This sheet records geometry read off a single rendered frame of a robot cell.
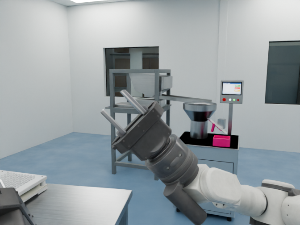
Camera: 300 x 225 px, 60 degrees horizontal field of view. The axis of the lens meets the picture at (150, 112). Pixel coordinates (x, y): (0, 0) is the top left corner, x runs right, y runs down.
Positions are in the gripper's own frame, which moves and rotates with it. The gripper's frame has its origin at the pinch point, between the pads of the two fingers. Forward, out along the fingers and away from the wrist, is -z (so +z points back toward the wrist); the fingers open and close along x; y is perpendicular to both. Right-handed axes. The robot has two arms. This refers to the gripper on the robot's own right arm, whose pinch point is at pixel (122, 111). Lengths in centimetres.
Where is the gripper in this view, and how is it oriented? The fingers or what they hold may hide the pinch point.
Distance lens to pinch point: 50.6
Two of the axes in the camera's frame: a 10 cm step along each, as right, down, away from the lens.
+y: -2.6, -0.7, 9.6
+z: 6.7, 7.0, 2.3
